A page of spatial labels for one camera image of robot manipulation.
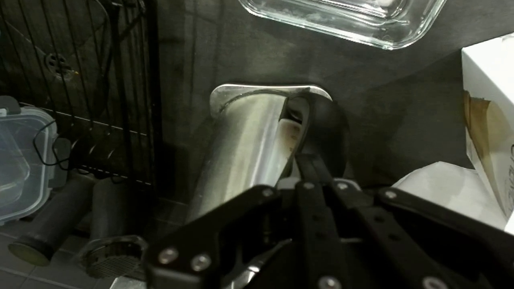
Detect clear glass food container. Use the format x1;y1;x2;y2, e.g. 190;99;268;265
236;0;450;53

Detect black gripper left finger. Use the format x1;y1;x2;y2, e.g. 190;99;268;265
143;154;337;289

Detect white cardboard box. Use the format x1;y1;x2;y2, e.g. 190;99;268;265
392;30;514;237

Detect dark cylindrical tumbler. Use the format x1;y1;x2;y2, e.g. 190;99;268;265
7;175;96;270
79;176;151;281

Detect clear plastic container lid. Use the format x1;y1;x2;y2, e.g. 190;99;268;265
0;95;61;228

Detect black wire dish rack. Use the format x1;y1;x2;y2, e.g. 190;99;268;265
0;0;166;191

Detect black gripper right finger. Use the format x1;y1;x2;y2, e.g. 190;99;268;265
320;176;514;289

